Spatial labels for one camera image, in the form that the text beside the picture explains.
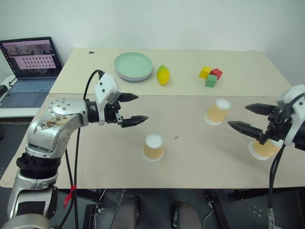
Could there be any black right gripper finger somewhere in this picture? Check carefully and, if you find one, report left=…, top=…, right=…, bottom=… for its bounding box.
left=227, top=120, right=265, bottom=142
left=245, top=103, right=278, bottom=117

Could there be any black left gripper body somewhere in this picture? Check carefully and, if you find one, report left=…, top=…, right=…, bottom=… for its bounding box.
left=103, top=101, right=124, bottom=125

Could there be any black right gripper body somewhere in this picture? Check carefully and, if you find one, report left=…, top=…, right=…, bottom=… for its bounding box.
left=259, top=105, right=295, bottom=146

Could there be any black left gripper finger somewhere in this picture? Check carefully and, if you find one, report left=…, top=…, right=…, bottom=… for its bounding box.
left=121, top=115, right=149, bottom=128
left=119, top=93, right=140, bottom=104

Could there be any orange paper cup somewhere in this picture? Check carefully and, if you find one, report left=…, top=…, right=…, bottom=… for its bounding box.
left=203, top=98, right=232, bottom=126
left=248, top=139, right=282, bottom=161
left=142, top=133, right=165, bottom=163

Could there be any pale green plate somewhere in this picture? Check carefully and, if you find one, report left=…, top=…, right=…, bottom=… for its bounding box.
left=113, top=52, right=154, bottom=83

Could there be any yellow green toy lemon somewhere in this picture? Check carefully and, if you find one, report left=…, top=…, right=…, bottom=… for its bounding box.
left=156, top=64, right=172, bottom=86

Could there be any red wooden cube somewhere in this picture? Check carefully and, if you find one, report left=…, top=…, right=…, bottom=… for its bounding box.
left=210, top=68, right=224, bottom=81

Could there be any green wooden cube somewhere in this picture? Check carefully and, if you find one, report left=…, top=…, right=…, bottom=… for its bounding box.
left=205, top=74, right=218, bottom=88

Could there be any yellow wooden cube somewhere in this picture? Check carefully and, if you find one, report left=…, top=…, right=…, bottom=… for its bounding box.
left=198, top=66, right=213, bottom=80

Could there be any red tape strip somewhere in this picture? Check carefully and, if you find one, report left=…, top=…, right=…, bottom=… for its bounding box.
left=63, top=184, right=78, bottom=208

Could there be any blue grey laptop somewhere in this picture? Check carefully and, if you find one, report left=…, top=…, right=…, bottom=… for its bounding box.
left=0, top=36, right=63, bottom=109

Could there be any dark rounded shape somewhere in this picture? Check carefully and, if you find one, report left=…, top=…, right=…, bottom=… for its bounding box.
left=172, top=200, right=203, bottom=229
left=110, top=195, right=142, bottom=229

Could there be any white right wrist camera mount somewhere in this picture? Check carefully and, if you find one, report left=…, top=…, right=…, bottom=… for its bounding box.
left=276, top=84, right=305, bottom=146

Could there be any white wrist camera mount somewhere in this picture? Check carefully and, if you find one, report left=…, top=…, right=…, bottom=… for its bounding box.
left=94, top=73, right=119, bottom=126
left=276, top=84, right=305, bottom=146

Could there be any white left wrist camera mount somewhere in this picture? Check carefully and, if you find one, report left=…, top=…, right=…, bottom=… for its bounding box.
left=94, top=73, right=119, bottom=126

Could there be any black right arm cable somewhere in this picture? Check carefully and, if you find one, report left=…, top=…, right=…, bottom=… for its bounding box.
left=267, top=92, right=305, bottom=229

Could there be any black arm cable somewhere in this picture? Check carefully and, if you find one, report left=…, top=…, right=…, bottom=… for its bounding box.
left=267, top=92, right=305, bottom=229
left=71, top=69, right=106, bottom=229

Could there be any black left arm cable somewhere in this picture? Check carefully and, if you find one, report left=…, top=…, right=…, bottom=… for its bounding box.
left=71, top=69, right=106, bottom=229

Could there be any thin black cable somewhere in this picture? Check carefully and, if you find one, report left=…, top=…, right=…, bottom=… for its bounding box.
left=56, top=149, right=74, bottom=229

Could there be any thin white cable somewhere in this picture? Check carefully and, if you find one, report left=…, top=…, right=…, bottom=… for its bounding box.
left=203, top=190, right=216, bottom=226

